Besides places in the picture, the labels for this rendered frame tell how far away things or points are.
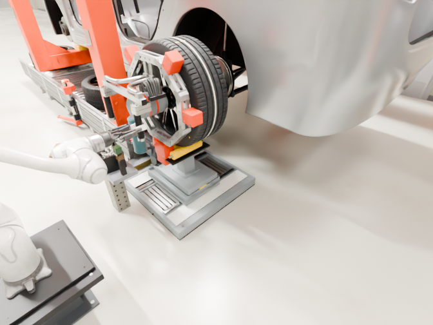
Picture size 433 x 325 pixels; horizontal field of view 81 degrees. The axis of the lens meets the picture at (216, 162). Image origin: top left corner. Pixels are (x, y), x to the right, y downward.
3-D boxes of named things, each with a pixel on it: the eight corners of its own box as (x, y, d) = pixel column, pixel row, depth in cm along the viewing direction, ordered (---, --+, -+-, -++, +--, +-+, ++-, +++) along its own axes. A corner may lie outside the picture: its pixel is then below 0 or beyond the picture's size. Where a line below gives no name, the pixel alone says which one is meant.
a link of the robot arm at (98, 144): (96, 157, 118) (108, 152, 121) (90, 140, 112) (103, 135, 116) (87, 149, 123) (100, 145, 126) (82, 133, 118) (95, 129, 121)
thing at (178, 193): (220, 184, 208) (220, 175, 203) (185, 207, 188) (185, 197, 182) (182, 159, 237) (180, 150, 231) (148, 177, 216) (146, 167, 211)
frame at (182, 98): (192, 153, 157) (187, 62, 125) (185, 157, 153) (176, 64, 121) (145, 124, 188) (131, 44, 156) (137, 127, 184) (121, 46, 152)
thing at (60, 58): (95, 61, 344) (87, 33, 324) (54, 69, 314) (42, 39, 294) (90, 59, 354) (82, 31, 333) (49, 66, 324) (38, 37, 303)
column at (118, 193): (131, 206, 200) (118, 163, 175) (118, 212, 194) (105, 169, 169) (124, 199, 206) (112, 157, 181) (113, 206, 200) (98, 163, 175)
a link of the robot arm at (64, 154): (87, 149, 124) (99, 162, 117) (53, 162, 115) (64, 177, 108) (81, 131, 117) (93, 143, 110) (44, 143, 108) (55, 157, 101)
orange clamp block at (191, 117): (192, 118, 144) (203, 123, 139) (182, 122, 139) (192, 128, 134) (191, 106, 140) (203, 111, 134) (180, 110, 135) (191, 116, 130)
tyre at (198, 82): (247, 103, 142) (185, 8, 146) (218, 117, 129) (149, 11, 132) (200, 149, 196) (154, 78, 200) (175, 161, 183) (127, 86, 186)
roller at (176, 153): (205, 146, 182) (205, 138, 178) (172, 162, 165) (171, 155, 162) (200, 142, 185) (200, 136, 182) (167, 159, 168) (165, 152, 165)
